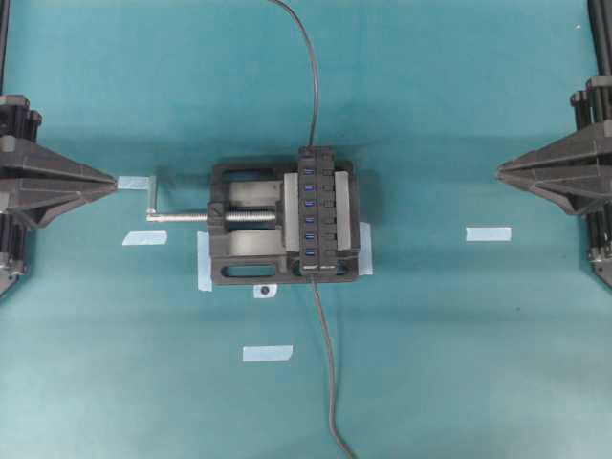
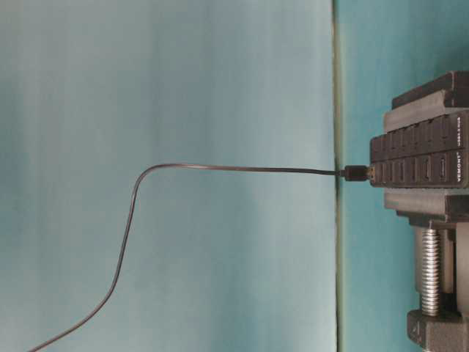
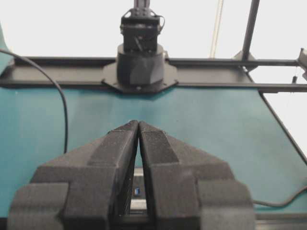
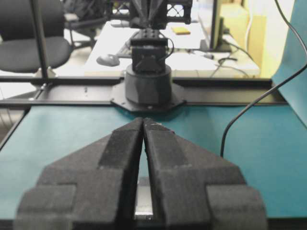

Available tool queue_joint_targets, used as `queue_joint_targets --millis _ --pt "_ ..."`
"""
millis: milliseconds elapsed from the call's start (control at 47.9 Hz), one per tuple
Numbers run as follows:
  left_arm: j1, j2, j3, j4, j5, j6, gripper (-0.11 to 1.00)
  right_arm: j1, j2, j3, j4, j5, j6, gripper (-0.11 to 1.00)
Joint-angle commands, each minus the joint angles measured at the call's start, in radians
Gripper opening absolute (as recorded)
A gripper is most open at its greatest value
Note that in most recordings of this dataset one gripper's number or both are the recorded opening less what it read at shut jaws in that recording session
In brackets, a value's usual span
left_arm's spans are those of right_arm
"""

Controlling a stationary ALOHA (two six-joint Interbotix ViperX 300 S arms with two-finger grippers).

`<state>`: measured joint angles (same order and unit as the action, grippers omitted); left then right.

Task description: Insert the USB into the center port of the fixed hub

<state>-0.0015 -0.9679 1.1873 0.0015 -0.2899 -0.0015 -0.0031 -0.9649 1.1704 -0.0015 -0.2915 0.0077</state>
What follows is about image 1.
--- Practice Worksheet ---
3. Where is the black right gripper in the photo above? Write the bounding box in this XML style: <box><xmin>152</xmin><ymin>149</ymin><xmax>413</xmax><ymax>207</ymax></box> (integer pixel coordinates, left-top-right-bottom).
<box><xmin>496</xmin><ymin>76</ymin><xmax>611</xmax><ymax>215</ymax></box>

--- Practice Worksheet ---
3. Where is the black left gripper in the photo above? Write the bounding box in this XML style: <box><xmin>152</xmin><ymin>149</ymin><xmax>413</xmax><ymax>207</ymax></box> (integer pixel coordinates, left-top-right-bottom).
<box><xmin>0</xmin><ymin>95</ymin><xmax>117</xmax><ymax>229</ymax></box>

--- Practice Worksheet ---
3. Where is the grey USB cable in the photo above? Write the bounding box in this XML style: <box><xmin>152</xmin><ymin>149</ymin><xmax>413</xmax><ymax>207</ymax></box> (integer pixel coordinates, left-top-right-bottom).
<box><xmin>267</xmin><ymin>0</ymin><xmax>320</xmax><ymax>147</ymax></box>

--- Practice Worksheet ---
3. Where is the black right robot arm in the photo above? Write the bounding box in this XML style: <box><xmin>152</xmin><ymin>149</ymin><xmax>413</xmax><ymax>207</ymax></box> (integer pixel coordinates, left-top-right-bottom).
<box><xmin>496</xmin><ymin>1</ymin><xmax>611</xmax><ymax>217</ymax></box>

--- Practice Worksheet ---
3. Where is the black multi-port USB hub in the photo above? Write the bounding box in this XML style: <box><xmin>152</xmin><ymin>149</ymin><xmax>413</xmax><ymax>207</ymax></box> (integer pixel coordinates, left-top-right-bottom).
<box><xmin>298</xmin><ymin>146</ymin><xmax>338</xmax><ymax>276</ymax></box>

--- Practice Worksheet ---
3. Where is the blue tape strip far left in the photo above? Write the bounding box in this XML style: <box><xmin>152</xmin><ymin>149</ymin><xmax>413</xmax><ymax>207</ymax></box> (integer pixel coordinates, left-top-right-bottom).
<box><xmin>118</xmin><ymin>176</ymin><xmax>149</xmax><ymax>190</ymax></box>

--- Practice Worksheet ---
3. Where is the blue tape strip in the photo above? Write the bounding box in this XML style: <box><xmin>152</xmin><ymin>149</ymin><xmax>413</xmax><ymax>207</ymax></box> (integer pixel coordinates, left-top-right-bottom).
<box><xmin>242</xmin><ymin>345</ymin><xmax>294</xmax><ymax>362</ymax></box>
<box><xmin>122</xmin><ymin>230</ymin><xmax>168</xmax><ymax>246</ymax></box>
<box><xmin>466</xmin><ymin>227</ymin><xmax>513</xmax><ymax>242</ymax></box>
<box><xmin>118</xmin><ymin>176</ymin><xmax>149</xmax><ymax>190</ymax></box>

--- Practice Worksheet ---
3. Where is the blue tape strip right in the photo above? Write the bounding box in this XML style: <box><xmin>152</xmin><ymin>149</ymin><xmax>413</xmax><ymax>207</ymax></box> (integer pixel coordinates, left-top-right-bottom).
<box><xmin>466</xmin><ymin>227</ymin><xmax>513</xmax><ymax>242</ymax></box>

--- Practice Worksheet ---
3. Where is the blue tape strip lower left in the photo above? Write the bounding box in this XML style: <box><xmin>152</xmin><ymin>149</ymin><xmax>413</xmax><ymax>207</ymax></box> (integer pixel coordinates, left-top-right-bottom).
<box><xmin>122</xmin><ymin>230</ymin><xmax>168</xmax><ymax>246</ymax></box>

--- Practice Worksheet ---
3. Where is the blue tape vise left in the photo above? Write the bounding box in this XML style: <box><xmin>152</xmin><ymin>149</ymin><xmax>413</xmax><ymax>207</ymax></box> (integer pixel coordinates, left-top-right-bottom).
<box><xmin>197</xmin><ymin>231</ymin><xmax>213</xmax><ymax>292</ymax></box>

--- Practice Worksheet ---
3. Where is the blue tape vise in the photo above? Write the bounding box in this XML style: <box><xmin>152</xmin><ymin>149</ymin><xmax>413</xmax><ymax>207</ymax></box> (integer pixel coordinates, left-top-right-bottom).
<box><xmin>197</xmin><ymin>231</ymin><xmax>213</xmax><ymax>292</ymax></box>
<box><xmin>358</xmin><ymin>222</ymin><xmax>374</xmax><ymax>276</ymax></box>

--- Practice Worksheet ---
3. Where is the blue tape vise right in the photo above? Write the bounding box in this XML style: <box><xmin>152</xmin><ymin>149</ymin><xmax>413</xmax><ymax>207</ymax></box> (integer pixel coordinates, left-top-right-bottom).
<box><xmin>358</xmin><ymin>222</ymin><xmax>374</xmax><ymax>276</ymax></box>

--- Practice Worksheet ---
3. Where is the black bench vise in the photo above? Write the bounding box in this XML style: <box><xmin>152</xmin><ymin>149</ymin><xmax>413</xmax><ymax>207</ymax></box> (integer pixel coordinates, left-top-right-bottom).
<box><xmin>207</xmin><ymin>157</ymin><xmax>361</xmax><ymax>286</ymax></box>

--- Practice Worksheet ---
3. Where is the taped black screw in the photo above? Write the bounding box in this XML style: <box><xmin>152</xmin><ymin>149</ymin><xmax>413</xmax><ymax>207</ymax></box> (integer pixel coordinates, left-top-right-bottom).
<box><xmin>252</xmin><ymin>284</ymin><xmax>278</xmax><ymax>299</ymax></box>

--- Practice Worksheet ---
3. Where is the blue tape strip bottom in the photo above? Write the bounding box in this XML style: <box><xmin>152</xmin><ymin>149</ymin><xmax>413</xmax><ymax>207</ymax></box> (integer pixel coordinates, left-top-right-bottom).
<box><xmin>242</xmin><ymin>345</ymin><xmax>294</xmax><ymax>362</ymax></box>

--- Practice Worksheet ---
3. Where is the silver vise crank handle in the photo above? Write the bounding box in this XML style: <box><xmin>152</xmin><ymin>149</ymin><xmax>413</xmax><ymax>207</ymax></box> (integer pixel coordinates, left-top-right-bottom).
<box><xmin>145</xmin><ymin>176</ymin><xmax>208</xmax><ymax>223</ymax></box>

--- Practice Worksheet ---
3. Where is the grey hub power cable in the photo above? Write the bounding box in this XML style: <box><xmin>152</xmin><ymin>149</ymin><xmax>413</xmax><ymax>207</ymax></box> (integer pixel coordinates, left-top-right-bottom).
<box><xmin>308</xmin><ymin>279</ymin><xmax>358</xmax><ymax>459</ymax></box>

